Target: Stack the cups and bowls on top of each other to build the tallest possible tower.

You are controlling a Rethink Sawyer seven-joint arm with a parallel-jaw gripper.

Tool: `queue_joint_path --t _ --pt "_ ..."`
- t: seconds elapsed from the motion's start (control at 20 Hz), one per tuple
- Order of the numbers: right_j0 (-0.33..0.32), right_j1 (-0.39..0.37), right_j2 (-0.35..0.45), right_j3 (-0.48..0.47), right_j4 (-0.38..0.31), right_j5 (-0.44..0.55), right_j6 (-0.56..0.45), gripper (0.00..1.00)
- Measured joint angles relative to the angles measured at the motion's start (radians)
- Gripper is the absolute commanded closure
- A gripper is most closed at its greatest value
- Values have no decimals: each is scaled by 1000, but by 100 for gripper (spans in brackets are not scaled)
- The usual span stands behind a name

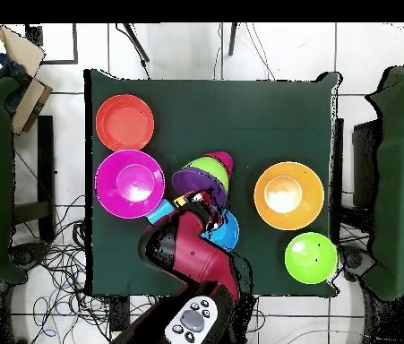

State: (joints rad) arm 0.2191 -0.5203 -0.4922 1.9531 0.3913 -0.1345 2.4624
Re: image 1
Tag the black stand base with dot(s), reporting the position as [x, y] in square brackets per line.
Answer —
[27, 254]
[357, 261]

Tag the blue bowl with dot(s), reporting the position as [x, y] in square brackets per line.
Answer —
[228, 233]

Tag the black square floor frame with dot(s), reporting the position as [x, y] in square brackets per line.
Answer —
[75, 43]

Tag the black bench frame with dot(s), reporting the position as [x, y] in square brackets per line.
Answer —
[45, 161]

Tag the blue cup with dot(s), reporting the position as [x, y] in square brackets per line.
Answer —
[160, 211]

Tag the green bowl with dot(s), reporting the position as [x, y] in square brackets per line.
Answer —
[311, 258]
[210, 170]

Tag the cardboard box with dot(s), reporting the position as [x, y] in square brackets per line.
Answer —
[29, 104]

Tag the dark green table cloth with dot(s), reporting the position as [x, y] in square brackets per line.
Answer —
[205, 104]

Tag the black tripod leg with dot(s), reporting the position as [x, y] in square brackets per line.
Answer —
[232, 39]
[137, 43]

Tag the small crimson bowl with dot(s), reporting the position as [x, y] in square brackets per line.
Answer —
[225, 161]

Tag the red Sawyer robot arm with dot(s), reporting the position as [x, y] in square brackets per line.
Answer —
[194, 251]

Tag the orange-red shallow bowl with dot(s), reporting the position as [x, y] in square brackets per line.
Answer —
[124, 122]

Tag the large orange bowl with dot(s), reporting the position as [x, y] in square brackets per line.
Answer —
[309, 197]

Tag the large magenta bowl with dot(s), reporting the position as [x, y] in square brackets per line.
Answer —
[115, 193]

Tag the black box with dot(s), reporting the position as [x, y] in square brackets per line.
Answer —
[366, 161]

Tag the purple bowl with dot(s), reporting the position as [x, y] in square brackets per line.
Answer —
[194, 181]

